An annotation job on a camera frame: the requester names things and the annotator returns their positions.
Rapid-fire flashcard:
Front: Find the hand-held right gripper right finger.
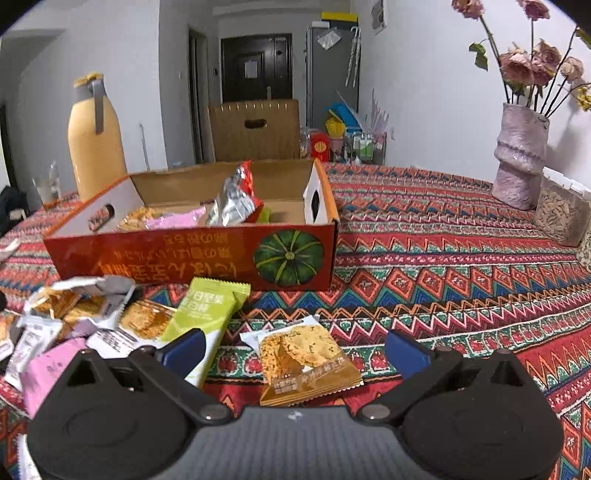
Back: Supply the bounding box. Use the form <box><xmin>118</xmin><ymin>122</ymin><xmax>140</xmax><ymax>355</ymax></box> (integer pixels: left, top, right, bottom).
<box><xmin>357</xmin><ymin>329</ymin><xmax>532</xmax><ymax>425</ymax></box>

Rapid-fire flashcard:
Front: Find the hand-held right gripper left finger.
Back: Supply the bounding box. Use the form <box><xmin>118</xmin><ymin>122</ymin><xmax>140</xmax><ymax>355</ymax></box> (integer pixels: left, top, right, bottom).
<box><xmin>61</xmin><ymin>329</ymin><xmax>235</xmax><ymax>426</ymax></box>

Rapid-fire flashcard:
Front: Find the pile of white cracker packets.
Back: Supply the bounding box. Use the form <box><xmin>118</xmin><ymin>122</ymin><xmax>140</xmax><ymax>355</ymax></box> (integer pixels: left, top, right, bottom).
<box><xmin>0</xmin><ymin>275</ymin><xmax>178</xmax><ymax>393</ymax></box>

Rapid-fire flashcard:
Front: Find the orange cardboard box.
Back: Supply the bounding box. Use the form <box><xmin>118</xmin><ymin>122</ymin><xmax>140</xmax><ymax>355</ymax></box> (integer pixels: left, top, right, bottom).
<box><xmin>43</xmin><ymin>158</ymin><xmax>340</xmax><ymax>292</ymax></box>

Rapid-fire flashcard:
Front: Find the orange cracker packet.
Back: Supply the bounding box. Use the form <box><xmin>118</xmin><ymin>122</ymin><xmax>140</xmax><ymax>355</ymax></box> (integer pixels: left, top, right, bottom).
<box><xmin>240</xmin><ymin>315</ymin><xmax>364</xmax><ymax>408</ymax></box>

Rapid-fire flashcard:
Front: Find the pink snack packet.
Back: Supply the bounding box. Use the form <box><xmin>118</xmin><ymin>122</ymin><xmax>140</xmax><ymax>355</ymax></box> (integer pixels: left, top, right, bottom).
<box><xmin>145</xmin><ymin>208</ymin><xmax>206</xmax><ymax>230</ymax></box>
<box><xmin>21</xmin><ymin>337</ymin><xmax>88</xmax><ymax>418</ymax></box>

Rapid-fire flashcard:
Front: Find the red silver foil packet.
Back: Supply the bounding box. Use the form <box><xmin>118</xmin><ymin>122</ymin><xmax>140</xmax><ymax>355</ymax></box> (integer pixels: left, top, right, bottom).
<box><xmin>206</xmin><ymin>160</ymin><xmax>265</xmax><ymax>227</ymax></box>

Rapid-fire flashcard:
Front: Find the patterned red tablecloth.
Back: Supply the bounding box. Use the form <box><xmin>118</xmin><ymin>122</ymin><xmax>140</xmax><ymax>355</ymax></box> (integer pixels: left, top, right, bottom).
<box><xmin>0</xmin><ymin>161</ymin><xmax>591</xmax><ymax>480</ymax></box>

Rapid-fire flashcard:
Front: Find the clear container of seeds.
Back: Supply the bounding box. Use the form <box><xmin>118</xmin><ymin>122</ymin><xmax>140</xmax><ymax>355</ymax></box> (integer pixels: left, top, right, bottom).
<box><xmin>536</xmin><ymin>167</ymin><xmax>591</xmax><ymax>247</ymax></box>

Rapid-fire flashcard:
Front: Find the clear drinking glass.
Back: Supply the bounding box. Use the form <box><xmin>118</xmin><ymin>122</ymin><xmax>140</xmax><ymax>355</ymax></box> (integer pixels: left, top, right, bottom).
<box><xmin>32</xmin><ymin>161</ymin><xmax>63</xmax><ymax>210</ymax></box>

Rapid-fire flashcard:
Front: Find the yellow thermos jug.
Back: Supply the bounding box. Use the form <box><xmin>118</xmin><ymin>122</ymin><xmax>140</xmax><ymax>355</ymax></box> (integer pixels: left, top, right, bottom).
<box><xmin>68</xmin><ymin>72</ymin><xmax>129</xmax><ymax>203</ymax></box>

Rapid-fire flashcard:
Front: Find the red gift box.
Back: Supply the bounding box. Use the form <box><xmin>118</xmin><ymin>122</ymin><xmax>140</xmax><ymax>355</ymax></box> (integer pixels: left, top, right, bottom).
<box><xmin>309</xmin><ymin>132</ymin><xmax>332</xmax><ymax>160</ymax></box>

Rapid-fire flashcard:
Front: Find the dark cloth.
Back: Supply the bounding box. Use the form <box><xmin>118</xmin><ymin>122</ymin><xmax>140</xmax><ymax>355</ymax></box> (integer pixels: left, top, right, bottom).
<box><xmin>0</xmin><ymin>186</ymin><xmax>29</xmax><ymax>236</ymax></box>

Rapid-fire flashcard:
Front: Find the pink textured vase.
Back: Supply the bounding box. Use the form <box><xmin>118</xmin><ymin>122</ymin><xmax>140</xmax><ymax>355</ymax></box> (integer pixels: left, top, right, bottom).
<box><xmin>492</xmin><ymin>102</ymin><xmax>550</xmax><ymax>210</ymax></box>

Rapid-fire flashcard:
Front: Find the blue plastic dustpan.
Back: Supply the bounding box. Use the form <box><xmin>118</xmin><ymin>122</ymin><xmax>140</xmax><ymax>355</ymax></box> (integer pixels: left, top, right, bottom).
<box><xmin>328</xmin><ymin>104</ymin><xmax>363</xmax><ymax>132</ymax></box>

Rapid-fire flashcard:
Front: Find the grey refrigerator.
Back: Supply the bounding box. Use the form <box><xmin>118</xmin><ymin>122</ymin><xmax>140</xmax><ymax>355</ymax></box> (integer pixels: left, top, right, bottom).
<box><xmin>305</xmin><ymin>24</ymin><xmax>361</xmax><ymax>127</ymax></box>

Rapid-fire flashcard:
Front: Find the dark entrance door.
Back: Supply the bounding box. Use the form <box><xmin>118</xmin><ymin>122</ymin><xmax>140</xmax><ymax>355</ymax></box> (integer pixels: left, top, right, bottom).
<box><xmin>220</xmin><ymin>33</ymin><xmax>294</xmax><ymax>104</ymax></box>

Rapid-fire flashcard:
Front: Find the hanging folded umbrella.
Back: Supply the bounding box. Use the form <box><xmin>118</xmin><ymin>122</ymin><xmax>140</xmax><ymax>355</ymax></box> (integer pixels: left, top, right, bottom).
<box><xmin>345</xmin><ymin>26</ymin><xmax>362</xmax><ymax>88</ymax></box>

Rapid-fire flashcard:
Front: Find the bunch of dried roses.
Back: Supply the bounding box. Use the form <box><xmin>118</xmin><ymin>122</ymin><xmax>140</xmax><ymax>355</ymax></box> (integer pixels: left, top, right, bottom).
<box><xmin>451</xmin><ymin>0</ymin><xmax>591</xmax><ymax>116</ymax></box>

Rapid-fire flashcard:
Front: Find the clear bag with paper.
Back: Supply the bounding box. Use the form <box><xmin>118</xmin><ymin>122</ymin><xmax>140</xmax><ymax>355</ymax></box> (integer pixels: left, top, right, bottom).
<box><xmin>318</xmin><ymin>28</ymin><xmax>343</xmax><ymax>51</ymax></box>

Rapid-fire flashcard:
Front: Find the wire basket with bottles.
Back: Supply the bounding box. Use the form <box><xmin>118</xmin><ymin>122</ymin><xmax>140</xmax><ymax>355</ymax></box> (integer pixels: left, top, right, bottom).
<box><xmin>344</xmin><ymin>130</ymin><xmax>387</xmax><ymax>164</ymax></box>

